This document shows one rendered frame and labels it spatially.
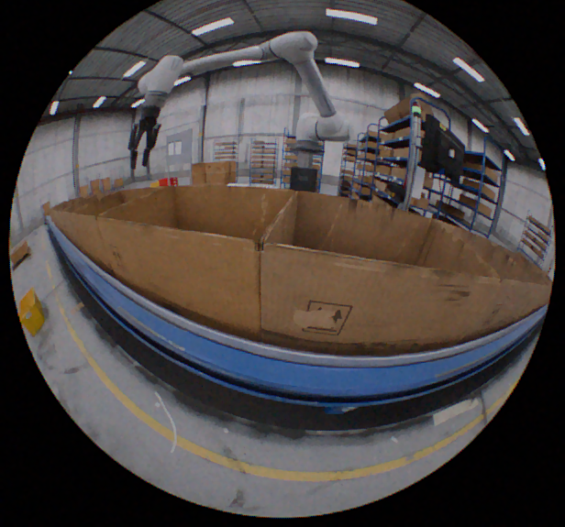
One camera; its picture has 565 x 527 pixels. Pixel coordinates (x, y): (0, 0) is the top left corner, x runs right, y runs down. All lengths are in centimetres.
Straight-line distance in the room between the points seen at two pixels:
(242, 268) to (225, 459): 110
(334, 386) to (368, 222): 37
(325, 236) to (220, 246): 33
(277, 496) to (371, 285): 118
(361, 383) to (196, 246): 25
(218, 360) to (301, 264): 16
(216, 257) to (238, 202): 31
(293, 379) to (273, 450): 93
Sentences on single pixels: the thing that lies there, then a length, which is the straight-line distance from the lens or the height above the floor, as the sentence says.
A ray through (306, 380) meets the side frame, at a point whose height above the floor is 91.
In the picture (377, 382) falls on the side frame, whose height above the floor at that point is 91.
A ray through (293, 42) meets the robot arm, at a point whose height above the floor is 171.
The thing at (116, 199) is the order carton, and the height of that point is 102.
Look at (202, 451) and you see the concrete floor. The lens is 119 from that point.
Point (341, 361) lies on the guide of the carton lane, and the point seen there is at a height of 92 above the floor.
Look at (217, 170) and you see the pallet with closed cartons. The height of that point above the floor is 82.
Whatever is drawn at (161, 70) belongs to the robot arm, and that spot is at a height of 147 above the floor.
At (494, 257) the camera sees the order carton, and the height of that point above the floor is 101.
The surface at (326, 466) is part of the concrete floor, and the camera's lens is 119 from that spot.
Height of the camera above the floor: 112
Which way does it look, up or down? 28 degrees down
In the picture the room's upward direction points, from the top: 4 degrees clockwise
